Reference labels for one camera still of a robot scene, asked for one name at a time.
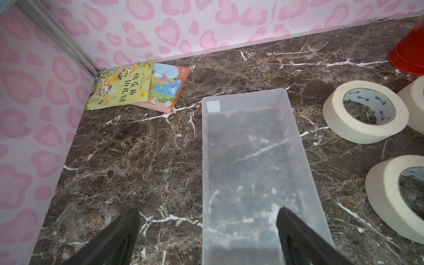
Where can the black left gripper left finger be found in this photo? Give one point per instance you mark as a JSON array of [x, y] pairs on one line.
[[114, 245]]

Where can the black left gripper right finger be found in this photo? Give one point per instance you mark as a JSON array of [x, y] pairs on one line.
[[301, 245]]

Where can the cream masking tape roll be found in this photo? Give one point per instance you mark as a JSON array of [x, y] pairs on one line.
[[383, 193], [364, 112], [413, 97]]

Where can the translucent plastic storage box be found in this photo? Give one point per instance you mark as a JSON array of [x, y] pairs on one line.
[[254, 163]]

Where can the yellow green children's book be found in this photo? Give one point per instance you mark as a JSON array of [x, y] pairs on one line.
[[122, 86]]

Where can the pink children's book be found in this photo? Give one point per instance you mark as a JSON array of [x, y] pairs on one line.
[[167, 82]]

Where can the red metal pencil bucket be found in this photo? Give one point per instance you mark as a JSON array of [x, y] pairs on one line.
[[408, 54]]

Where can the aluminium corner frame post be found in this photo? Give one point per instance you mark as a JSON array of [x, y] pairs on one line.
[[43, 18]]

